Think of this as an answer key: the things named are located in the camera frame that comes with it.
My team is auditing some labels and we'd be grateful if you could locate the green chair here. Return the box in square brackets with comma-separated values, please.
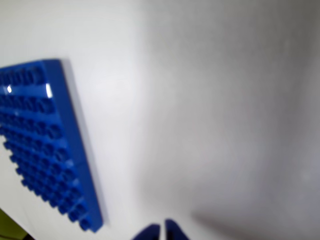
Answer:
[0, 208, 34, 240]

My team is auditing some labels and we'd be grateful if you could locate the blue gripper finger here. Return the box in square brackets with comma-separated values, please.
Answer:
[164, 218, 192, 240]
[131, 223, 161, 240]

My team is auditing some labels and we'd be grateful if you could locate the blue 8x8 studded plate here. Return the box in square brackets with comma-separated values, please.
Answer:
[0, 58, 105, 233]

